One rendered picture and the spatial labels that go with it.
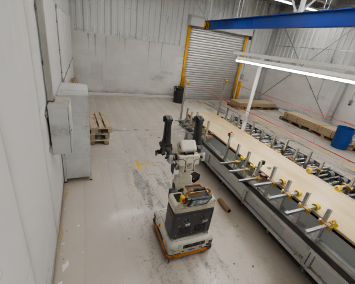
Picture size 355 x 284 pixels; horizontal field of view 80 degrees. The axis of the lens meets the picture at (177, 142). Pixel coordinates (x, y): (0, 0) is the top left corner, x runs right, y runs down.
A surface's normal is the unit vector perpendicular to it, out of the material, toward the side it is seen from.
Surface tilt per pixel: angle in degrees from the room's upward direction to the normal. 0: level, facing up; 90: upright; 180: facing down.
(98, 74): 90
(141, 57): 90
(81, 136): 90
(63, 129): 90
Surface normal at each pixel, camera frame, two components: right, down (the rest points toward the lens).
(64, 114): 0.37, 0.43
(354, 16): -0.92, 0.04
